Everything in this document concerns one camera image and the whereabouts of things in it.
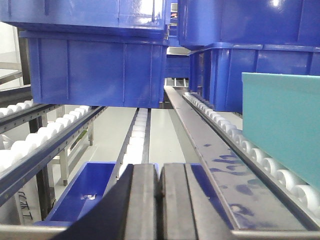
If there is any dark blue bin stack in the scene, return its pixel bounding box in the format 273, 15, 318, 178
0, 0, 170, 39
177, 0, 320, 49
21, 31, 168, 108
187, 42, 320, 113

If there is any dark blue bin lower shelf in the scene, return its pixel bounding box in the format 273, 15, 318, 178
33, 161, 211, 227

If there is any white roller track centre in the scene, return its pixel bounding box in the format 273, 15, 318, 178
107, 108, 151, 188

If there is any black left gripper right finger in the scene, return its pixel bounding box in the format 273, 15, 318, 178
157, 163, 236, 240

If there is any white roller track right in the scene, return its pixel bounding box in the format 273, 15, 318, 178
182, 92, 320, 225

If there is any light blue plastic bin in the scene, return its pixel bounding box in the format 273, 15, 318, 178
242, 72, 320, 189

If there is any white roller track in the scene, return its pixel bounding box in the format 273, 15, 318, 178
0, 105, 106, 207
182, 92, 320, 225
107, 108, 151, 188
0, 99, 55, 133

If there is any flat steel divider rail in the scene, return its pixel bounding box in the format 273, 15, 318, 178
164, 86, 307, 231

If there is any dark blue bin left stack lower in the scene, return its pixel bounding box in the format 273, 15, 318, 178
21, 31, 168, 108

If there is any white roller track far left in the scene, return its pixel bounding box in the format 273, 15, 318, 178
0, 99, 55, 133

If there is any steel shelf front lip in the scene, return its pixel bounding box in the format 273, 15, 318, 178
0, 224, 320, 240

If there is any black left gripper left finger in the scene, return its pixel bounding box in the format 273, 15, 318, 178
54, 164, 158, 240

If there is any dark blue bin right stack upper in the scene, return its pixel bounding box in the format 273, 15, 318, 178
177, 0, 320, 49

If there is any dark blue bin left stack upper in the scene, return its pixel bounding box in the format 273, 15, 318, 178
0, 0, 170, 39

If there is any dark blue bin right stack lower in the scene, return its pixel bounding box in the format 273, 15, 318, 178
187, 42, 320, 113

